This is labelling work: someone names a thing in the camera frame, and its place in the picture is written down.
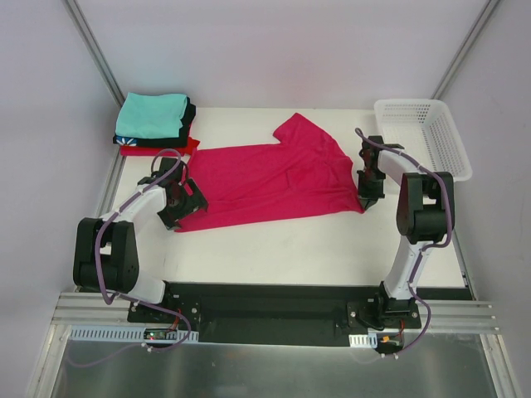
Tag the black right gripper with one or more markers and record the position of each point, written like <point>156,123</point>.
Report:
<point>370,188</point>

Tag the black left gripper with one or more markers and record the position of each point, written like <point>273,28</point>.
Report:
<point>185,206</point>

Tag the pink t shirt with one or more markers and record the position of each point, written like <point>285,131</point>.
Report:
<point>304,173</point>

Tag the white plastic laundry basket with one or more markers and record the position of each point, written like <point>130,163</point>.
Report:
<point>427,131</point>

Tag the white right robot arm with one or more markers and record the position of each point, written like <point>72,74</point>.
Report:
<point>425,220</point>

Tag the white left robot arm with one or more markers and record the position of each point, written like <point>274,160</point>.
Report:
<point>117,253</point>

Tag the red folded t shirt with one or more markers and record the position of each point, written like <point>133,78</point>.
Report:
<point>136,151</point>

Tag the black folded t shirt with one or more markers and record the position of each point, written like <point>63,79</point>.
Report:
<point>187,120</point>

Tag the teal folded t shirt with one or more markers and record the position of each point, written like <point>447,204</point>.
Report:
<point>151,116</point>

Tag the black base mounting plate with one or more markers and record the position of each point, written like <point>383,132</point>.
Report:
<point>275,314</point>

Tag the right white cable duct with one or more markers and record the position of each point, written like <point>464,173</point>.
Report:
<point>365,341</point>

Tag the white cable duct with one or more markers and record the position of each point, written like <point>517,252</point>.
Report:
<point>365,341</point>
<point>131,334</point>

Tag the aluminium frame rail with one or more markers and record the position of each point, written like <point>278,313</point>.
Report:
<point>468,317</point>

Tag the left white cable duct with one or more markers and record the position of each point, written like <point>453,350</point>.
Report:
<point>131,334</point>

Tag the right aluminium corner post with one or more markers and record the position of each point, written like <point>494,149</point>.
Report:
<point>478,27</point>

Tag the aluminium corner post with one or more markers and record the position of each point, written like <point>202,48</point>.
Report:
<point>82,25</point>
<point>478,27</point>

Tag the left aluminium corner post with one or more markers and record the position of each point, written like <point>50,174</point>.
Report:
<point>82,25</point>

